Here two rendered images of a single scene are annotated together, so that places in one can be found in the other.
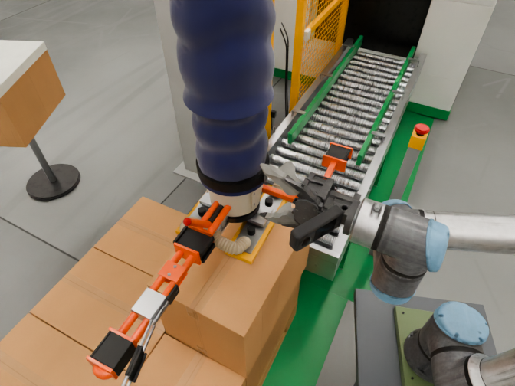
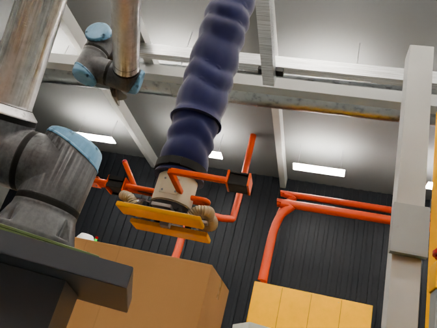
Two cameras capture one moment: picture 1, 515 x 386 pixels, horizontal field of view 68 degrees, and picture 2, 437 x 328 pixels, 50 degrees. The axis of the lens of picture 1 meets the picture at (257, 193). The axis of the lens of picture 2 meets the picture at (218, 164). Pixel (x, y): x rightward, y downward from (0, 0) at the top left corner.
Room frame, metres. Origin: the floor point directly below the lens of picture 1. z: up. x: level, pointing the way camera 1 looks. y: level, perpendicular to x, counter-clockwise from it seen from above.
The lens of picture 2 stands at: (0.63, -1.74, 0.61)
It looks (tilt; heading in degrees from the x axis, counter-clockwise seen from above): 24 degrees up; 78
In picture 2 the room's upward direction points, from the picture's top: 15 degrees clockwise
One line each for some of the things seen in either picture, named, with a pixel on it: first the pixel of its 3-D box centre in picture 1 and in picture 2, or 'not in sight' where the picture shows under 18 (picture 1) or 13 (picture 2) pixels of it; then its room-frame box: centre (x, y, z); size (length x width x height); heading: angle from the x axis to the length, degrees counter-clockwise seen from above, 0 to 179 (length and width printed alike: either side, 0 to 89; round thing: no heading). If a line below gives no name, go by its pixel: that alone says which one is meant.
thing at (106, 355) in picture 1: (113, 352); not in sight; (0.35, 0.34, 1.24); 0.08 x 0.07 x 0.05; 154
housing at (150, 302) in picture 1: (150, 306); not in sight; (0.47, 0.28, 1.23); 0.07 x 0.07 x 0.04; 64
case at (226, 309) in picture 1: (239, 273); (131, 315); (0.87, 0.08, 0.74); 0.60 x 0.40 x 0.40; 152
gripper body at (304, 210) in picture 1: (326, 205); not in sight; (0.51, -0.14, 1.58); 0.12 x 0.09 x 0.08; 64
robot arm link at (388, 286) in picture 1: (396, 269); (92, 66); (0.43, -0.29, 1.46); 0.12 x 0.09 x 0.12; 169
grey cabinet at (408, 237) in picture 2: not in sight; (409, 230); (2.28, 0.39, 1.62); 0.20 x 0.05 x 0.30; 153
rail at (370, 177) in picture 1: (388, 137); not in sight; (2.10, -0.91, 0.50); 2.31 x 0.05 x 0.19; 153
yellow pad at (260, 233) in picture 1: (260, 217); (161, 211); (0.85, -0.01, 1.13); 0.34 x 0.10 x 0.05; 154
